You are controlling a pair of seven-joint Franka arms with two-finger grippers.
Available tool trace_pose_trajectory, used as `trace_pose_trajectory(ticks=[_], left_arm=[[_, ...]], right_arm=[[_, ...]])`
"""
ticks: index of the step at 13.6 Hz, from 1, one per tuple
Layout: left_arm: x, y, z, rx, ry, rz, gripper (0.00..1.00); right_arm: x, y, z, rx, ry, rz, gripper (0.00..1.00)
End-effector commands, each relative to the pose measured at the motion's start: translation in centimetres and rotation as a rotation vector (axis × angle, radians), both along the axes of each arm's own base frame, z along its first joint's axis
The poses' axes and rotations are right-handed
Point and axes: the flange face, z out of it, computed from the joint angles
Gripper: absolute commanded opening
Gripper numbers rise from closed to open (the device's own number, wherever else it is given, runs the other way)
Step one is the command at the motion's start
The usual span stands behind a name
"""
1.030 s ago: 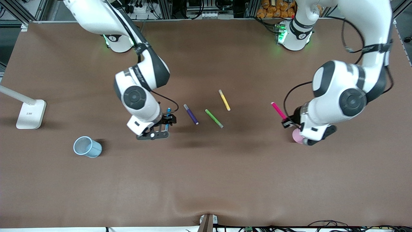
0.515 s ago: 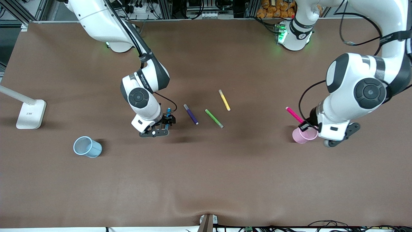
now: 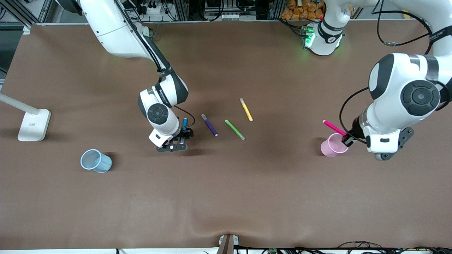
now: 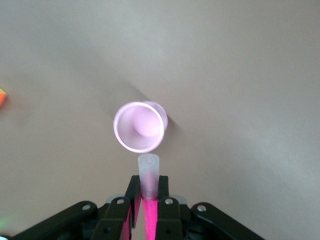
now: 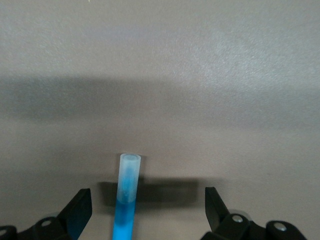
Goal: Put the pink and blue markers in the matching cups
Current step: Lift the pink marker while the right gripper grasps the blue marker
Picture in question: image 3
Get pink marker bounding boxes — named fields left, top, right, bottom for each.
left=322, top=120, right=347, bottom=136

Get purple marker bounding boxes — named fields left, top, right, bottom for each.
left=201, top=114, right=219, bottom=137

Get pink mesh cup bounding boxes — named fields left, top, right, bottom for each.
left=320, top=133, right=349, bottom=158

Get green marker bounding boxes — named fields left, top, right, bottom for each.
left=225, top=119, right=246, bottom=141

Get yellow marker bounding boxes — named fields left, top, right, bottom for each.
left=239, top=98, right=253, bottom=122

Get light blue mesh cup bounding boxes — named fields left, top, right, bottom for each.
left=80, top=149, right=113, bottom=173

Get white power strip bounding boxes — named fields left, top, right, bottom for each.
left=139, top=3, right=166, bottom=15

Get orange packaged items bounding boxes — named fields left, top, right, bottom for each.
left=281, top=0, right=325, bottom=20

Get black right camera bracket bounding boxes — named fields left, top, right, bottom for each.
left=157, top=139, right=188, bottom=152

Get black camera bracket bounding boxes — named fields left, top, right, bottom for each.
left=385, top=127, right=415, bottom=161
left=157, top=139, right=188, bottom=152

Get black left camera bracket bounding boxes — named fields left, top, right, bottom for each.
left=385, top=127, right=415, bottom=161

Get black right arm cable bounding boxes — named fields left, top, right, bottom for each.
left=115, top=0, right=196, bottom=128

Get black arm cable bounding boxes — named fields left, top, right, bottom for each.
left=115, top=0, right=196, bottom=128
left=339, top=0, right=434, bottom=141

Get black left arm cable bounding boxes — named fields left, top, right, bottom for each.
left=339, top=0, right=434, bottom=141

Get black floor cables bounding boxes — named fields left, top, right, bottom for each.
left=337, top=241, right=452, bottom=254

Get tan camera mount bracket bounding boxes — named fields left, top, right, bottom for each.
left=216, top=234, right=239, bottom=254

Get aluminium frame post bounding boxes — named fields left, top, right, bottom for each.
left=0, top=0, right=59, bottom=26

